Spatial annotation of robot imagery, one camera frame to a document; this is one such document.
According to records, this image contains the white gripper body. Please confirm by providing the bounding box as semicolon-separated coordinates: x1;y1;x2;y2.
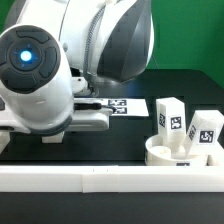
0;96;114;135

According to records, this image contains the white round stool seat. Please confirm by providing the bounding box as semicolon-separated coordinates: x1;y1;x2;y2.
145;135;208;167

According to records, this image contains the white fiducial marker sheet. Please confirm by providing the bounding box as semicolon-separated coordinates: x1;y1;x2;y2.
102;98;149;117

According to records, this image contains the white U-shaped fence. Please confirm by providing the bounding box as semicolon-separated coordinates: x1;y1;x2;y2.
0;165;224;193

